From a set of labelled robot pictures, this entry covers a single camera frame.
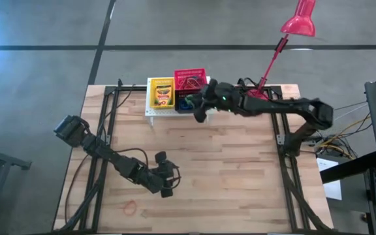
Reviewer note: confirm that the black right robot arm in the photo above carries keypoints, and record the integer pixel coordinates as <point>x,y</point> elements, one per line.
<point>282,106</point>

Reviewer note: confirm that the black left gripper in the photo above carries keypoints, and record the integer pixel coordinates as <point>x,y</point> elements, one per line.
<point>166,173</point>

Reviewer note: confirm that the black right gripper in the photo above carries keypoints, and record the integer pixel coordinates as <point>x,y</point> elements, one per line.
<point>224,98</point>

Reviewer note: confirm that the red rubber band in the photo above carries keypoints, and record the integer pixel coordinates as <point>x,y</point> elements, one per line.
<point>183,85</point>

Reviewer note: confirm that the white perforated shelf riser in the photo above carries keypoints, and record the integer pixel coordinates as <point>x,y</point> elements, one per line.
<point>162,112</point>

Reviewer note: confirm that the red plastic basket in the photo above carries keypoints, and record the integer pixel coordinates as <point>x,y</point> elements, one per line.
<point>191,71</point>

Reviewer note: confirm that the Crayola crayon box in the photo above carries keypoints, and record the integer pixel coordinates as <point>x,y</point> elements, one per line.
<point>162,95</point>

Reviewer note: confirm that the grey metal mounting plate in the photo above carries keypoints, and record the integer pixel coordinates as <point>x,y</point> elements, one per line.
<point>281,139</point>
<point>107,139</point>

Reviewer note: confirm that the yellow plastic basket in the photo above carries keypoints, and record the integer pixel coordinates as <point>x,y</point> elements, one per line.
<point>151,98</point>

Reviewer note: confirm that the black plastic basket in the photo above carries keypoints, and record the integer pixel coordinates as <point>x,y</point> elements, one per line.
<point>179,111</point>

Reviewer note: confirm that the red desk lamp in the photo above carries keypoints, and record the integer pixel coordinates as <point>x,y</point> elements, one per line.
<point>300,23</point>

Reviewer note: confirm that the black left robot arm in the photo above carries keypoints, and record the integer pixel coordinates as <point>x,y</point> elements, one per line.
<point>122,163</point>

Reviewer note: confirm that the white paper sheet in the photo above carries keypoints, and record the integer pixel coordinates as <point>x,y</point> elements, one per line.
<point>331,192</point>

